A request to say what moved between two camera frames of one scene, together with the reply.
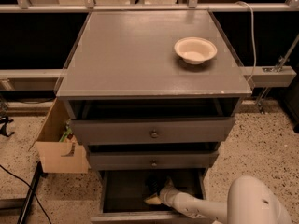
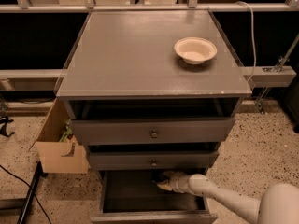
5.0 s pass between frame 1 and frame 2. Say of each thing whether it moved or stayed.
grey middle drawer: stayed
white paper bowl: stayed
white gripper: moved
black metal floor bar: stayed
